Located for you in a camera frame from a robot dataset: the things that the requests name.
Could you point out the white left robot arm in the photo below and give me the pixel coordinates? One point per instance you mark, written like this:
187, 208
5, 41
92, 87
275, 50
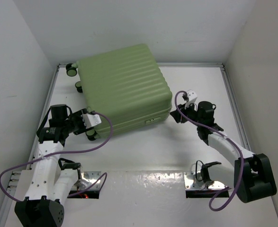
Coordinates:
52, 181

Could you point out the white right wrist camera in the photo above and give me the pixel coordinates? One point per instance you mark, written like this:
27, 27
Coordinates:
191, 96

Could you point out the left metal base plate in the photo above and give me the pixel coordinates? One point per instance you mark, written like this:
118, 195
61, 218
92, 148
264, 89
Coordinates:
86, 180

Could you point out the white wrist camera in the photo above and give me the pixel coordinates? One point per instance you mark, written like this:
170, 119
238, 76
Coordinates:
91, 120
191, 96

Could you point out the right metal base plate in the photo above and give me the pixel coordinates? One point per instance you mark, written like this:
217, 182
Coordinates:
192, 184

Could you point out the aluminium table rail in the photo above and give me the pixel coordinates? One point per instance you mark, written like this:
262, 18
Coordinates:
18, 139
235, 109

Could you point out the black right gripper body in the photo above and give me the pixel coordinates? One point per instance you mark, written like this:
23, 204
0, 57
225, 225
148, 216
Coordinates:
189, 111

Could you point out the light green suitcase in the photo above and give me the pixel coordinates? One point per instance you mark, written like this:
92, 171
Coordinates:
126, 86

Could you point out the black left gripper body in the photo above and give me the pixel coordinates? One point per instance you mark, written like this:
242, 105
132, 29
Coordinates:
76, 123

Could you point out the right aluminium table rail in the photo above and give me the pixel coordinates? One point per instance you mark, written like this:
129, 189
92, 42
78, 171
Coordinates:
235, 109

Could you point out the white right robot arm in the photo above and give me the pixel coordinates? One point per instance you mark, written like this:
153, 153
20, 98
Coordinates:
252, 176

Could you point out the metal base plate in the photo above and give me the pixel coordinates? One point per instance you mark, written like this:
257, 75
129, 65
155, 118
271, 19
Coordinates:
192, 184
86, 180

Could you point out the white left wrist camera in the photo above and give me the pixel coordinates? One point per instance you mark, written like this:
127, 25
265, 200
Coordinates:
91, 120

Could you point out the left aluminium table rail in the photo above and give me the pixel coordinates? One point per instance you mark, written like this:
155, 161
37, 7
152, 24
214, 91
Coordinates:
18, 139

